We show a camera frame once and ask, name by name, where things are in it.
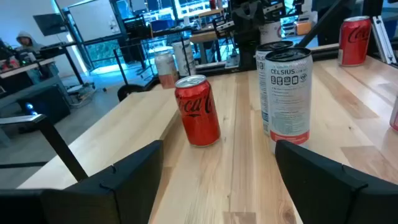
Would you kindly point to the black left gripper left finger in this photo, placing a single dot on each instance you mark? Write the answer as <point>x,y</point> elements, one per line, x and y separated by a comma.
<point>93,199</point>

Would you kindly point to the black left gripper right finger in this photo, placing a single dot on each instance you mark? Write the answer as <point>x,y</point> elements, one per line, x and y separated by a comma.
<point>335,196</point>

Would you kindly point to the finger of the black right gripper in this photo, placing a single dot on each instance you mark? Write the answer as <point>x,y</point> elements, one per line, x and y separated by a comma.
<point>224,28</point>
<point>273,8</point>

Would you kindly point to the Celsius Peach Vibe can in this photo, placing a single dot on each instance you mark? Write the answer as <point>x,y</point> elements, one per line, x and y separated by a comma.
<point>289,99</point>
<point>270,32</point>

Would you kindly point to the Celsius Arctic Vibe can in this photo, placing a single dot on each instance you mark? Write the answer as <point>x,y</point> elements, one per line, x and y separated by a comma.
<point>182,59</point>
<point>261,77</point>

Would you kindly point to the red Coca-Cola can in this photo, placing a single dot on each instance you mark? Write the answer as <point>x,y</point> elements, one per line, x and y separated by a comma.
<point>354,43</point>
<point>197,115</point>

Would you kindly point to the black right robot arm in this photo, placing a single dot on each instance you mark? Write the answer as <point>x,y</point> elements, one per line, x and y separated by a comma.
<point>247,54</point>

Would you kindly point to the black monitor on arm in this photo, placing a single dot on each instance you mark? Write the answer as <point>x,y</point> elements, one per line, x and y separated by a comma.
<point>49,24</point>

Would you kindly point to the black computer tower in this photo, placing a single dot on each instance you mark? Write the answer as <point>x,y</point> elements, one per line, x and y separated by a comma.
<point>46,105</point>

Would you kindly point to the white board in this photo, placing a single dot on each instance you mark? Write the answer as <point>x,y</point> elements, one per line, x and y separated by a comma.
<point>93,20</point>

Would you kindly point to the office desk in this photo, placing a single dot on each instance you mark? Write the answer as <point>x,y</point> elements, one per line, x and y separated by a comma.
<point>25,67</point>

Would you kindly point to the person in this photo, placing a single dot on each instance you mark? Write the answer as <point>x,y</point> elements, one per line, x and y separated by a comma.
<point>27,42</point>

